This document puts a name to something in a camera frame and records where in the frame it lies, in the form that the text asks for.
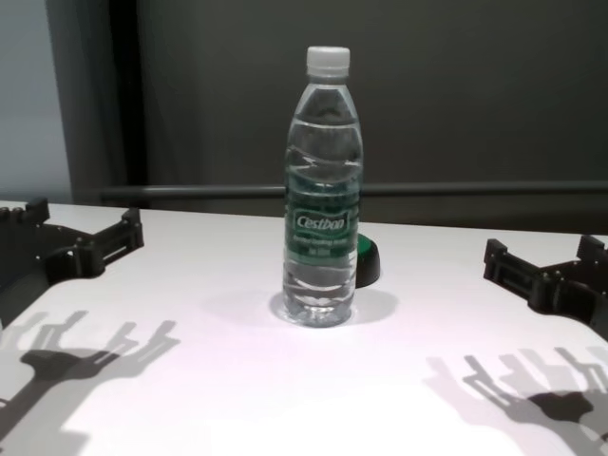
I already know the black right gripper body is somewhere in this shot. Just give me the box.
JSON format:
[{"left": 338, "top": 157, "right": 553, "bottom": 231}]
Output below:
[{"left": 545, "top": 258, "right": 608, "bottom": 343}]

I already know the clear water bottle green label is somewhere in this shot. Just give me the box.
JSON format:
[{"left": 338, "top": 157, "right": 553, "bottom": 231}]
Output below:
[{"left": 280, "top": 46, "right": 366, "bottom": 328}]

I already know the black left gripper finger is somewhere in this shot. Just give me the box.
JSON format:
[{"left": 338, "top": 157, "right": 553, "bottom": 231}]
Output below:
[
  {"left": 0, "top": 198, "right": 51, "bottom": 238},
  {"left": 70, "top": 207, "right": 144, "bottom": 280}
]

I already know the dark vertical column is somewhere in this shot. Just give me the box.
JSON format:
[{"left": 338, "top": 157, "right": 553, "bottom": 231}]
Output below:
[{"left": 89, "top": 0, "right": 151, "bottom": 210}]

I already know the green button black base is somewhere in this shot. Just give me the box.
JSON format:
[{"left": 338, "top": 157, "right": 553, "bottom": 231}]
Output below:
[{"left": 354, "top": 233, "right": 383, "bottom": 289}]

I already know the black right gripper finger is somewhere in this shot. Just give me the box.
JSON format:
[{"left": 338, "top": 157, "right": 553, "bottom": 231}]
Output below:
[
  {"left": 577, "top": 235, "right": 608, "bottom": 275},
  {"left": 484, "top": 238, "right": 569, "bottom": 314}
]

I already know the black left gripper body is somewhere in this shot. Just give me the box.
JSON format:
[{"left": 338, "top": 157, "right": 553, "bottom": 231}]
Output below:
[{"left": 0, "top": 225, "right": 81, "bottom": 329}]

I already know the grey horizontal rail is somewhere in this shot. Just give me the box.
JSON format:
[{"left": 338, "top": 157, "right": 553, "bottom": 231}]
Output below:
[{"left": 100, "top": 180, "right": 608, "bottom": 201}]

